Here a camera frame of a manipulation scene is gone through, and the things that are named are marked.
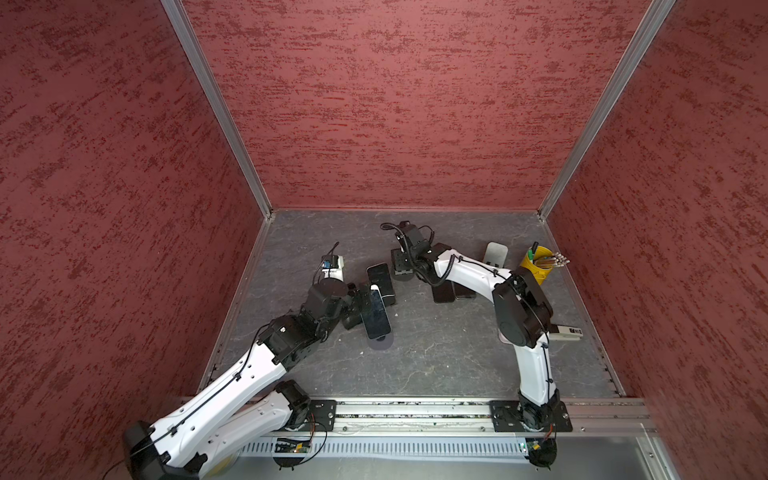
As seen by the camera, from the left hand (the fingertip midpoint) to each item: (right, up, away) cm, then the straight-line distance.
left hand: (354, 290), depth 75 cm
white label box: (+61, -15, +11) cm, 64 cm away
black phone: (+6, +2, +14) cm, 16 cm away
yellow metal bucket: (+57, +2, +17) cm, 60 cm away
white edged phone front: (+5, -8, +7) cm, 12 cm away
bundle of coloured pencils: (+58, +7, +10) cm, 59 cm away
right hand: (+12, +6, +21) cm, 25 cm away
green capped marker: (+56, +9, +20) cm, 60 cm away
